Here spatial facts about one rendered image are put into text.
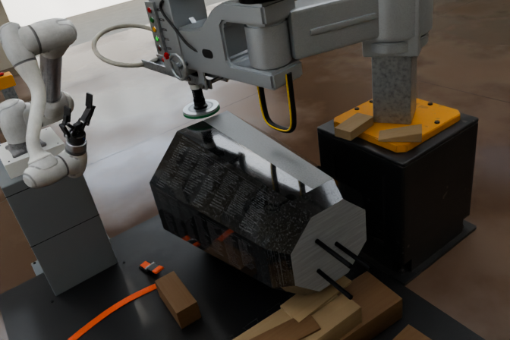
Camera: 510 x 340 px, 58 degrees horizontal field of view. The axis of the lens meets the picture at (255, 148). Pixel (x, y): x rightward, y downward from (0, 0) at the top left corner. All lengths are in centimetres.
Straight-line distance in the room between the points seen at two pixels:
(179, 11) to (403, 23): 109
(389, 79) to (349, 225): 77
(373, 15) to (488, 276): 149
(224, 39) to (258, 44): 23
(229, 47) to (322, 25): 44
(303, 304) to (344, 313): 19
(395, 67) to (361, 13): 35
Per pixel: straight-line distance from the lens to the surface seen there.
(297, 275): 199
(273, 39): 199
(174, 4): 244
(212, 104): 274
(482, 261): 286
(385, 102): 244
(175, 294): 261
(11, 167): 275
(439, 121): 249
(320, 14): 207
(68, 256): 300
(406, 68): 236
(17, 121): 273
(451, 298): 264
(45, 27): 231
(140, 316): 275
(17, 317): 313
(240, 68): 215
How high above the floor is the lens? 193
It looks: 29 degrees down
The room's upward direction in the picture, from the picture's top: 10 degrees counter-clockwise
